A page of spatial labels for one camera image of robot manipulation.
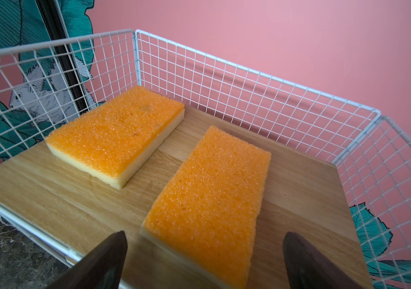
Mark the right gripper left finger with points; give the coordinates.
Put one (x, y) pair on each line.
(100, 269)

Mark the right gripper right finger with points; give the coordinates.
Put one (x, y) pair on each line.
(308, 268)

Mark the orange sponge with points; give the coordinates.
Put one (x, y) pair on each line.
(112, 141)
(207, 212)

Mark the white wire three-tier shelf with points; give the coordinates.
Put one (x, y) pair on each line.
(340, 173)

